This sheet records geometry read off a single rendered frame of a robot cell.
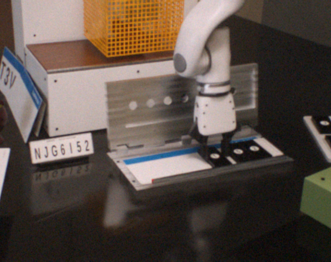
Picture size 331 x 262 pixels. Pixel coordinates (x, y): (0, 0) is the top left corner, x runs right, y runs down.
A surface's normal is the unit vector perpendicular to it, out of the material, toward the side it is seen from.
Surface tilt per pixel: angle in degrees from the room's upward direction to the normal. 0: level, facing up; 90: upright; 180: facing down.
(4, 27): 0
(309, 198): 90
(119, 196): 0
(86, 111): 90
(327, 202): 90
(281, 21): 90
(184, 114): 79
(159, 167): 0
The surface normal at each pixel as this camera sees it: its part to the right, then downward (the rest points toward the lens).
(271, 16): -0.78, 0.25
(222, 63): 0.59, 0.18
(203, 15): -0.38, -0.44
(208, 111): 0.33, 0.20
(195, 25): -0.47, -0.23
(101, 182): 0.04, -0.90
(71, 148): 0.39, 0.00
